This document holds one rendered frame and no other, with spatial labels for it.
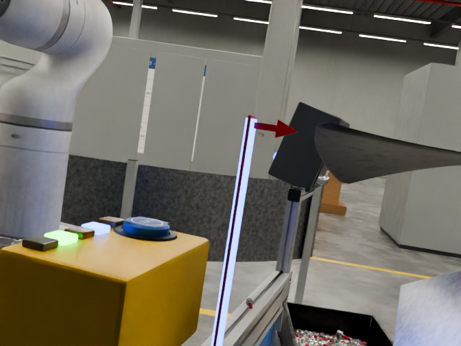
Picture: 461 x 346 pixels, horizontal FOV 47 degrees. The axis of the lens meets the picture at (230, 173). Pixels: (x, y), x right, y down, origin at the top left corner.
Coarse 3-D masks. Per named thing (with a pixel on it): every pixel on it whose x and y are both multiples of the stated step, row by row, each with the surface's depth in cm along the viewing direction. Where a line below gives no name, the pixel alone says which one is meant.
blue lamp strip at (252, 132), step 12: (252, 120) 67; (252, 132) 68; (252, 144) 69; (240, 192) 68; (240, 204) 69; (240, 216) 70; (228, 264) 69; (228, 276) 69; (228, 288) 70; (228, 300) 71
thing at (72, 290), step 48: (96, 240) 41; (144, 240) 43; (192, 240) 46; (0, 288) 36; (48, 288) 34; (96, 288) 33; (144, 288) 35; (192, 288) 45; (0, 336) 36; (48, 336) 35; (96, 336) 34; (144, 336) 37
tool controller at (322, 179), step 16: (304, 112) 123; (320, 112) 122; (304, 128) 124; (288, 144) 125; (304, 144) 124; (288, 160) 125; (304, 160) 124; (320, 160) 123; (288, 176) 125; (304, 176) 124; (320, 176) 127
